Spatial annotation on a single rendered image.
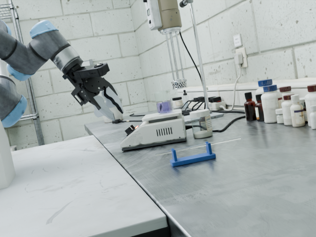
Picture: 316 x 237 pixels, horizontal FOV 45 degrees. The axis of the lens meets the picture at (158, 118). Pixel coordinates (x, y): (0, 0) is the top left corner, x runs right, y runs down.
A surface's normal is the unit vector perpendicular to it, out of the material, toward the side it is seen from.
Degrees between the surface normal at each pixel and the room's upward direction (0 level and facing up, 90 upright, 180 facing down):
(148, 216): 0
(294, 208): 0
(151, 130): 90
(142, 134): 90
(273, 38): 90
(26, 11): 90
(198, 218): 0
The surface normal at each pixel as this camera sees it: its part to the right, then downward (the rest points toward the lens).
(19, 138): 0.25, 0.06
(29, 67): 0.39, 0.66
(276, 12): -0.95, 0.19
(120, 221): -0.17, -0.98
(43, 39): -0.12, 0.16
